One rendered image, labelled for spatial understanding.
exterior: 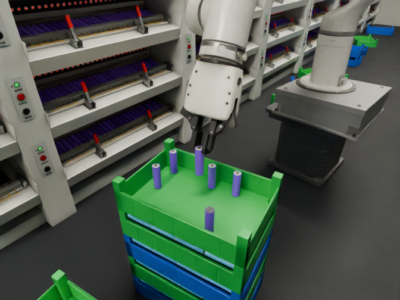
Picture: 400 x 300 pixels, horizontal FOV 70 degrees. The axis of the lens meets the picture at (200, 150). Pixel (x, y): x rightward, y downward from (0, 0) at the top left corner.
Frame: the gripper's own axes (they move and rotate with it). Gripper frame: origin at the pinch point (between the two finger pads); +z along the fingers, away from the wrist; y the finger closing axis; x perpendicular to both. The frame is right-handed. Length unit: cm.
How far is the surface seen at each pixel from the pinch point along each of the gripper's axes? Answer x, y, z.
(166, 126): -58, 47, 9
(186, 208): -2.6, 1.5, 15.6
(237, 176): -7.7, -6.3, 6.5
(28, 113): 1, 54, 6
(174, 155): -8.1, 10.5, 6.6
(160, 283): -4.4, 5.0, 37.3
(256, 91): -139, 34, -18
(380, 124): -142, -40, -14
